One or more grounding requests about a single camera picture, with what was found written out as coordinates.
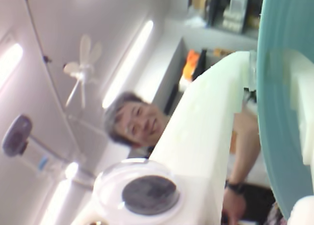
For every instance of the orange bag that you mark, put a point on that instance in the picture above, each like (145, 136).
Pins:
(191, 65)

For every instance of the black wristwatch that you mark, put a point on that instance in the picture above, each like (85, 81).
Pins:
(235, 187)

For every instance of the white ceiling fan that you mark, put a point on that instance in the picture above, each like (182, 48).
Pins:
(81, 73)

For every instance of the long ceiling light tube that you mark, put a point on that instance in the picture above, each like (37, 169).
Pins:
(60, 194)
(11, 60)
(127, 64)

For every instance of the light blue plastic plate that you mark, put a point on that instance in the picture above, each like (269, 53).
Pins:
(277, 136)

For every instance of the dark shelf unit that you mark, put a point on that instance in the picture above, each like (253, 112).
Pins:
(220, 9)

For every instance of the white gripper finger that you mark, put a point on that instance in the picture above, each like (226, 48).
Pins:
(196, 136)
(306, 112)

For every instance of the person's left forearm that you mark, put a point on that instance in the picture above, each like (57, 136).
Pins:
(245, 146)

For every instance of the person's head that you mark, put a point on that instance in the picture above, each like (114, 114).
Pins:
(137, 119)

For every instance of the person's left hand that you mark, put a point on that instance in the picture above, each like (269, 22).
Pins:
(235, 207)

